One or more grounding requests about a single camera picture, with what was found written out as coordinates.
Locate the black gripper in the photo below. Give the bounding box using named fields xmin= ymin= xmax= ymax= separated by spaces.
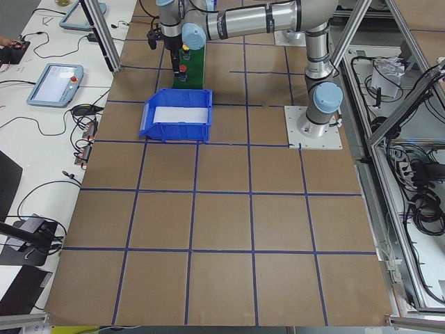
xmin=164 ymin=34 xmax=183 ymax=76

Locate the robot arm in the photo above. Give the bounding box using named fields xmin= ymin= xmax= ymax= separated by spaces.
xmin=147 ymin=0 xmax=343 ymax=139

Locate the green conveyor belt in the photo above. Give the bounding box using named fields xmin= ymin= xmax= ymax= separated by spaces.
xmin=172 ymin=47 xmax=206 ymax=89

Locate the blue destination bin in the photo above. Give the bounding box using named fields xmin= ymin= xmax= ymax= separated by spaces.
xmin=138 ymin=88 xmax=213 ymax=142

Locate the white foam pad destination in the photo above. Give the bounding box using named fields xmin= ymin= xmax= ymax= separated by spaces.
xmin=153 ymin=106 xmax=209 ymax=123

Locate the black power adapter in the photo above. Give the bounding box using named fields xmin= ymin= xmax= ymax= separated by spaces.
xmin=87 ymin=33 xmax=98 ymax=42

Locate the teach pendant far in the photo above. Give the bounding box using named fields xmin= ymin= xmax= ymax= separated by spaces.
xmin=59 ymin=1 xmax=92 ymax=31

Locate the teach pendant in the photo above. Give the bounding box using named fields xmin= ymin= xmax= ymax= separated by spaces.
xmin=26 ymin=63 xmax=84 ymax=108
xmin=59 ymin=1 xmax=92 ymax=31

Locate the teach pendant near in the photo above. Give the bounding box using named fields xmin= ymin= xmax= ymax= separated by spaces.
xmin=26 ymin=63 xmax=84 ymax=108

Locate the aluminium frame post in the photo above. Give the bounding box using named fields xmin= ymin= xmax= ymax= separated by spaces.
xmin=79 ymin=0 xmax=122 ymax=73

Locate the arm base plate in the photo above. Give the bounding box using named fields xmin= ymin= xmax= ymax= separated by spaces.
xmin=274 ymin=30 xmax=306 ymax=47
xmin=284 ymin=106 xmax=343 ymax=150

